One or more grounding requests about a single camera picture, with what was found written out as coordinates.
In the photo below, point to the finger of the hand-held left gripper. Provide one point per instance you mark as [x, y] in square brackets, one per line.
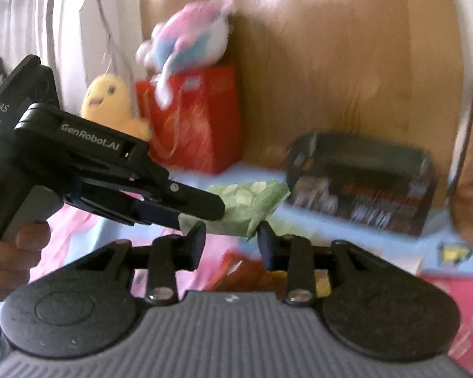
[142, 214]
[197, 201]

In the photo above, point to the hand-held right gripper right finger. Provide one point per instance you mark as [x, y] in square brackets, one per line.
[269, 244]

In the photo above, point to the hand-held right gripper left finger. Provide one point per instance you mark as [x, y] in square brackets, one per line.
[196, 242]

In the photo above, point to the orange snack packet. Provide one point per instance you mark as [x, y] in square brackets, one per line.
[240, 275]

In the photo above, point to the green snack packet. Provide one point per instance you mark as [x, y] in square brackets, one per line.
[252, 201]

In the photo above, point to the person's left hand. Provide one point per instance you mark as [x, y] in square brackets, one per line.
[8, 262]

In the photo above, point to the yellow plush toy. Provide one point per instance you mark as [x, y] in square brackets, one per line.
[110, 98]

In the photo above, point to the red gift bag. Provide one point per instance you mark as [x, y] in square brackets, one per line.
[197, 126]

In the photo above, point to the printed bed sheet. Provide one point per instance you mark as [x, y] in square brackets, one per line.
[378, 246]

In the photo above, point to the black printed box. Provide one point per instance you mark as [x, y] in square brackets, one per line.
[358, 177]

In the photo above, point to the white curtain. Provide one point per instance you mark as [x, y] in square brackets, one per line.
[19, 15]

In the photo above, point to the pink and blue plush toy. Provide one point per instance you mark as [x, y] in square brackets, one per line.
[193, 35]

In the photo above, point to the wooden board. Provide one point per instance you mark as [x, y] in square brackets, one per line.
[319, 67]

